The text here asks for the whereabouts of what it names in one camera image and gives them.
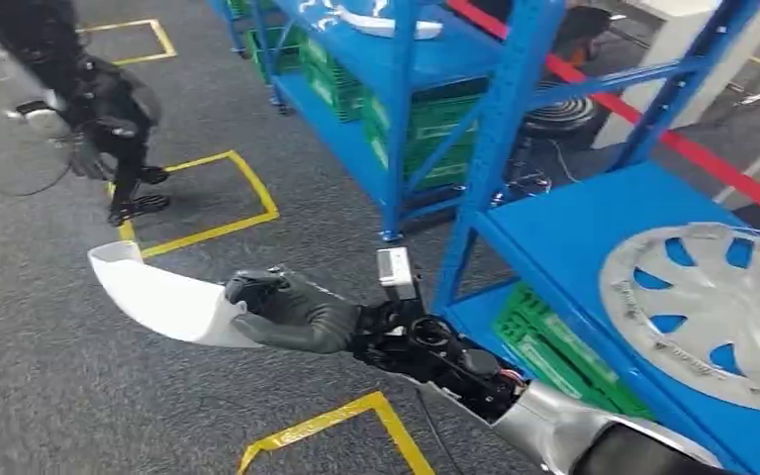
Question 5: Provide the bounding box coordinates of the black humanoid robot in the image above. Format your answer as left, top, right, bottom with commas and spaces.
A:
0, 0, 173, 229

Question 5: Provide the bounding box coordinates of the white curved plastic part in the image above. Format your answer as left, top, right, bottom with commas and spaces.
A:
86, 240, 263, 348
336, 0, 445, 41

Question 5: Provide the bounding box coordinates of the silver wheel hubcap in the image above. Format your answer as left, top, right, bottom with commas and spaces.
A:
598, 221, 760, 415

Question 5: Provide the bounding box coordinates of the green plastic crate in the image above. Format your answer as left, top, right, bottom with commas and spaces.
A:
363, 128, 480, 193
361, 78, 490, 143
301, 65, 368, 125
300, 36, 371, 100
492, 281, 657, 421
243, 25, 303, 84

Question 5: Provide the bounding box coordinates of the white cabinet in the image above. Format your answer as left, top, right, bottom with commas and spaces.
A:
593, 0, 760, 150

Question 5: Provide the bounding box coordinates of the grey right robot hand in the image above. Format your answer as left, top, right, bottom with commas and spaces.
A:
224, 267, 363, 355

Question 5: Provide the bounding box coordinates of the blue metal shelf rack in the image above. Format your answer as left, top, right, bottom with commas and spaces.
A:
431, 0, 760, 475
248, 0, 509, 243

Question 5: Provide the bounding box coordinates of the floor cable tangle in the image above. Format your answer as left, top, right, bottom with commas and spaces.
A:
488, 141, 585, 208

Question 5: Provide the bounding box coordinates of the black ribbed round base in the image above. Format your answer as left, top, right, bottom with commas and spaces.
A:
523, 78, 601, 139

